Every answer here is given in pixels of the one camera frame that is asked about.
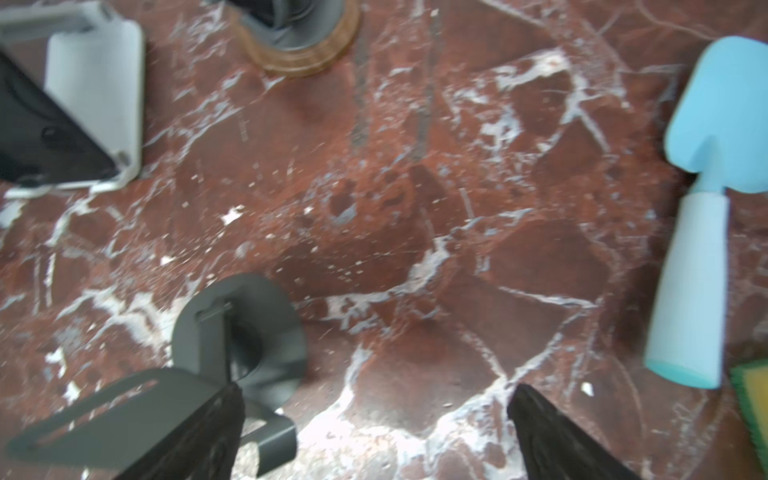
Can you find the white folding phone stand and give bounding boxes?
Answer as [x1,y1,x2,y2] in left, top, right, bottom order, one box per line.
[1,1,146,199]

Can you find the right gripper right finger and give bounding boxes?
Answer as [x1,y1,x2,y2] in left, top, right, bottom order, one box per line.
[507,384,639,480]

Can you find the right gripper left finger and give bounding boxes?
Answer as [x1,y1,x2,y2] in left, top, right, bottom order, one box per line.
[117,384,245,479]

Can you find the yellow sponge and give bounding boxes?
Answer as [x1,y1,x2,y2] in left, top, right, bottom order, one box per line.
[730,359,767,478]

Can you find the black phone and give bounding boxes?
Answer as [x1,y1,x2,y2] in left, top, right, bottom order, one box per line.
[1,54,118,187]

